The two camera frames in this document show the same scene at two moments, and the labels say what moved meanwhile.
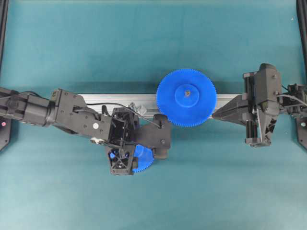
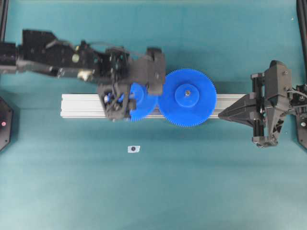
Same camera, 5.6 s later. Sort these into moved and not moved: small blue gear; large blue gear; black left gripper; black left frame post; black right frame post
Moved: black left gripper; small blue gear
Not moved: black right frame post; black left frame post; large blue gear
